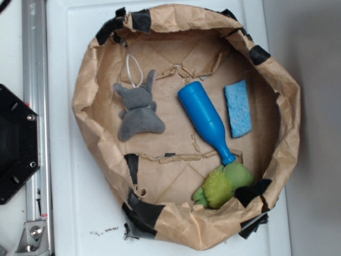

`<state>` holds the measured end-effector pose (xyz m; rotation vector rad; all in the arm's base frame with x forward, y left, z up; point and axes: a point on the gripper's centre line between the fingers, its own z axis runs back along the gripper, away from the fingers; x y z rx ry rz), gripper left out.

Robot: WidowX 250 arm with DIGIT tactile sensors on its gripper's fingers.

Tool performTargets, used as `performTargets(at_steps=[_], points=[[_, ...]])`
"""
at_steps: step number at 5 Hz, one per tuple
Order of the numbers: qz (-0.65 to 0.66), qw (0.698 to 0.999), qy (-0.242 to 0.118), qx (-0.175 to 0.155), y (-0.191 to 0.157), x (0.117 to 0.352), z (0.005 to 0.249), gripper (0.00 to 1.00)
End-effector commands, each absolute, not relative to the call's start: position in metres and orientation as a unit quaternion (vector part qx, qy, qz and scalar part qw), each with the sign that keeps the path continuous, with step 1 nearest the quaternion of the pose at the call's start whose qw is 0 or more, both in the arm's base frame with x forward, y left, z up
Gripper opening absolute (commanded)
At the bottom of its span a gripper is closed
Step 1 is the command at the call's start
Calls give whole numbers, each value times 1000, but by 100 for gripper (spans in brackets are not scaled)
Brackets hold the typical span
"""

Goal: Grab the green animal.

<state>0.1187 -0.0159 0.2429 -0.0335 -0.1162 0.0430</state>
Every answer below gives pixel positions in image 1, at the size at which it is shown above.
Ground brown paper bag bin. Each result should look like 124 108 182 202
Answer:
72 4 301 250

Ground aluminium extrusion rail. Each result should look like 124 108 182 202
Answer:
22 1 55 255

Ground blue sponge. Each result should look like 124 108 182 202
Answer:
224 79 252 138

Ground green plush animal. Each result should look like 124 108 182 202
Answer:
192 163 254 210

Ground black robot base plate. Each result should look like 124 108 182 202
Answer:
1 84 39 205

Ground grey plush bunny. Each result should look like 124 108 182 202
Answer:
112 54 166 142

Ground blue plastic bottle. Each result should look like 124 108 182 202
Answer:
178 82 236 165

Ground metal corner bracket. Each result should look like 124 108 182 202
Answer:
15 220 49 255

